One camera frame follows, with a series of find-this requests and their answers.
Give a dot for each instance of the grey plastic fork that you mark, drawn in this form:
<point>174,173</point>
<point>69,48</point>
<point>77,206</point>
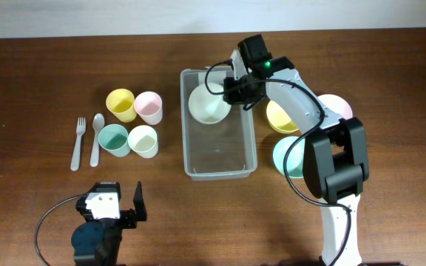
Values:
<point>76,155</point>

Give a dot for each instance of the yellow plastic cup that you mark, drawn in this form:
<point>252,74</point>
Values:
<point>120,102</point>

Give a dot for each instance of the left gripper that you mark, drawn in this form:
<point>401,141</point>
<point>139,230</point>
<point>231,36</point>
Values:
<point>129,216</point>

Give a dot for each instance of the grey plastic spoon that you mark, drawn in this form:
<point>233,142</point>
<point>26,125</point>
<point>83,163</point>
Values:
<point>98,123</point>

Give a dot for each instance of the yellow plastic bowl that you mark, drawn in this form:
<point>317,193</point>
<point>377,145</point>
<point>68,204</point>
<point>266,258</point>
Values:
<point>279,120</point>

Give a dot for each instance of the green plastic bowl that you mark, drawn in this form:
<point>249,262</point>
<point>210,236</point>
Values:
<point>295,158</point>

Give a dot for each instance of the clear plastic container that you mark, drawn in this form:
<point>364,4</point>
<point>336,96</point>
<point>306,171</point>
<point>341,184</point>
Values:
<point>222,151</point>

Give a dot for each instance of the cream plastic cup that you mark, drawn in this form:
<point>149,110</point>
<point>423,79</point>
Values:
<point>143,140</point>

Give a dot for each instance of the green plastic cup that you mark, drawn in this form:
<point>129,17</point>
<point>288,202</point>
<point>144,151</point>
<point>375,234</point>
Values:
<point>114,139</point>

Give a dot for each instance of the pink plastic cup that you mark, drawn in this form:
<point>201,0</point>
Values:
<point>149,106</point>

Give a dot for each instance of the pink plastic bowl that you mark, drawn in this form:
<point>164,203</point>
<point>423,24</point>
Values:
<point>337,104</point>

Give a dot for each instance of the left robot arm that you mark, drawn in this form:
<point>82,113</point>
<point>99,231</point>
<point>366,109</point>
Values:
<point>97,241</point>

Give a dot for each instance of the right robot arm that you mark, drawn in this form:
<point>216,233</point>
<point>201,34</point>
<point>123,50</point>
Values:
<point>335,161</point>

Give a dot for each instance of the cream plastic bowl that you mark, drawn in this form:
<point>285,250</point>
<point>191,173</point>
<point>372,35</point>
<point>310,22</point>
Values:
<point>207,108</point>

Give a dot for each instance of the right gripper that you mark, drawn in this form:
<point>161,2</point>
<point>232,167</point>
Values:
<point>231,96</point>

